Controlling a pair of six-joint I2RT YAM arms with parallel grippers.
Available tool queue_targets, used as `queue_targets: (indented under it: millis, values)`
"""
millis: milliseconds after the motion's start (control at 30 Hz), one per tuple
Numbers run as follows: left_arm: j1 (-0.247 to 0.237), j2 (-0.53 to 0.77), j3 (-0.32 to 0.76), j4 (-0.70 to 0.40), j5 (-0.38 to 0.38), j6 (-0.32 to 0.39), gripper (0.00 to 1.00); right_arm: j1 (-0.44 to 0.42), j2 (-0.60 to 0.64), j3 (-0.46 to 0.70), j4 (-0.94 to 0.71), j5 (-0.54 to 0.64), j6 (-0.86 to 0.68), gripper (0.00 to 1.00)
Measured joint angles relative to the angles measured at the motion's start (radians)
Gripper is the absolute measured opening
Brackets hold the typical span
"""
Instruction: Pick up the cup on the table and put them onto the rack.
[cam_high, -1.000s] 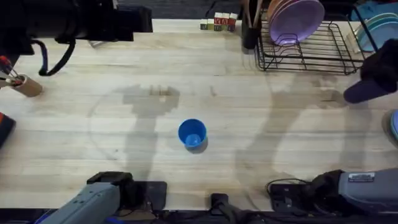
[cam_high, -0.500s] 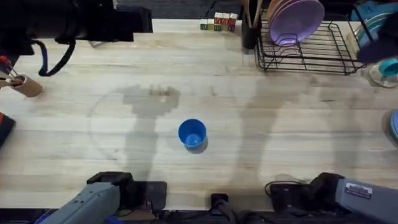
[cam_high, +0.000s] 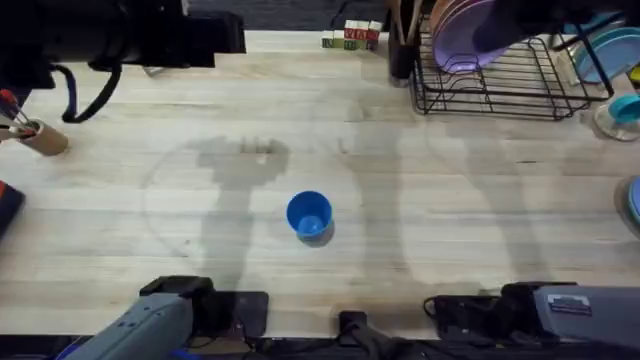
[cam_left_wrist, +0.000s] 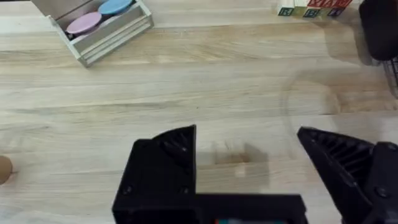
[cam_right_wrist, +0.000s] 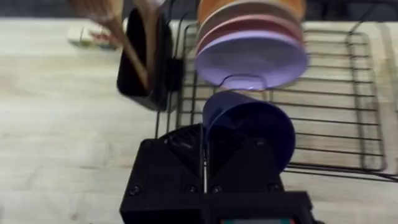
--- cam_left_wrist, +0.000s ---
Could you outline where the pale wooden box with discs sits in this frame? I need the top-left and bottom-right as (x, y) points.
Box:
(30, 0), (155, 68)

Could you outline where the brown round cup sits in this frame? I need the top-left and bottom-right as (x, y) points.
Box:
(0, 155), (14, 185)

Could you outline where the row of lettered toy blocks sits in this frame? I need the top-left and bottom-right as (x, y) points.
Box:
(276, 0), (354, 18)

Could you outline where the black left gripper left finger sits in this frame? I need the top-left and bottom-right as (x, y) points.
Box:
(111, 124), (197, 224)

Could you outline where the black wire dish rack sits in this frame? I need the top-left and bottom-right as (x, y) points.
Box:
(381, 57), (398, 99)

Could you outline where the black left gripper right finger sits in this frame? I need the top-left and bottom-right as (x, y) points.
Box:
(297, 126), (398, 224)

